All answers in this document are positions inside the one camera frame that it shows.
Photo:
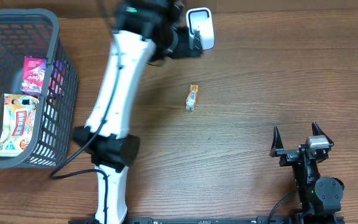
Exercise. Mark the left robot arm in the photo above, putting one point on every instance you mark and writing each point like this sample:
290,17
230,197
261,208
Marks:
142,32

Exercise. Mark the red purple tissue pack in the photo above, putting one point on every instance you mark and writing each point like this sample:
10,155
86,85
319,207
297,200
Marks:
33,75

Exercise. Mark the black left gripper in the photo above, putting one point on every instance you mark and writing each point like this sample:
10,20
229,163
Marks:
183,48

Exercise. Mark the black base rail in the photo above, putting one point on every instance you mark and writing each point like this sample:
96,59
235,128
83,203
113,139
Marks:
257,220

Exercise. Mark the grey plastic shopping basket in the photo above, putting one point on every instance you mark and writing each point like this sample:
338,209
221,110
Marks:
35,33

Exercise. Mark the small orange candy pack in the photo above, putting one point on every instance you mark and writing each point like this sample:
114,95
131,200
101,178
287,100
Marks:
192,98

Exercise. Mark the cream snack bag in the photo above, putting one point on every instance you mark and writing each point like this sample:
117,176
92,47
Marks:
18,123

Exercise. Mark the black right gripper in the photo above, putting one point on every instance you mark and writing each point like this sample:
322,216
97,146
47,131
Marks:
288,155

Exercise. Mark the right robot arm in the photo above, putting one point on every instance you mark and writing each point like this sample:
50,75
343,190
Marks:
320,197

